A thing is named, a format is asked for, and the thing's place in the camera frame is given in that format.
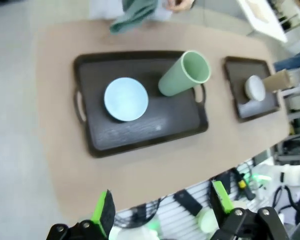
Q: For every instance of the left gripper black green left finger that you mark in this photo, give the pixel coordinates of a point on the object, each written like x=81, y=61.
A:
x=102, y=212

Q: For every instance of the left gripper black green right finger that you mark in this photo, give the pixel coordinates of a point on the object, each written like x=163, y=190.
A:
x=222, y=197

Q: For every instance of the light blue bowl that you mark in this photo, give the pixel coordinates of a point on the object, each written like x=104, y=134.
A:
x=126, y=100

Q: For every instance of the pale green cup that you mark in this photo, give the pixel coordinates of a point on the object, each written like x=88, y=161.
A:
x=172, y=82

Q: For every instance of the teal cloth mat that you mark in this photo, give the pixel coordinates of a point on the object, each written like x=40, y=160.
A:
x=132, y=17

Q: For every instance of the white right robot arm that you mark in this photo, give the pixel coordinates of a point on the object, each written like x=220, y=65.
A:
x=297, y=175

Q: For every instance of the dark tray under blue bowl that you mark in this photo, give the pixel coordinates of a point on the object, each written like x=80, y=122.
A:
x=140, y=135

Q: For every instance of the dark tray under white bowl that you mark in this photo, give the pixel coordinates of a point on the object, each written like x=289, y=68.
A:
x=255, y=112

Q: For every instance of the person's left hand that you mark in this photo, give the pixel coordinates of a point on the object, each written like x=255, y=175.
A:
x=181, y=4

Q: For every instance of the yellow black plug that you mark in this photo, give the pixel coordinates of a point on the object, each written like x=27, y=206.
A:
x=242, y=182

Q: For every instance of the pale green round disc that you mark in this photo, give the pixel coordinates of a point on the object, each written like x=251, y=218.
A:
x=207, y=221

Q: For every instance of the black rectangular box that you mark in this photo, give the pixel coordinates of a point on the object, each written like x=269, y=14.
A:
x=188, y=202

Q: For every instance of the white bowl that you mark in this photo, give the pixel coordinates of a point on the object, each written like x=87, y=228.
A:
x=255, y=87

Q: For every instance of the brown cup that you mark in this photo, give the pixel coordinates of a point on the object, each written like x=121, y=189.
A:
x=277, y=81

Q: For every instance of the person in blue shirt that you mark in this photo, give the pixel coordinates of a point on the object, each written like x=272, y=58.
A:
x=292, y=60

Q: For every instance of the white side table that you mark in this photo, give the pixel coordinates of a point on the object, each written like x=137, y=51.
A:
x=262, y=17

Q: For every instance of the grey metal frame rack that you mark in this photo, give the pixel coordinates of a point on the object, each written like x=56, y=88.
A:
x=292, y=147

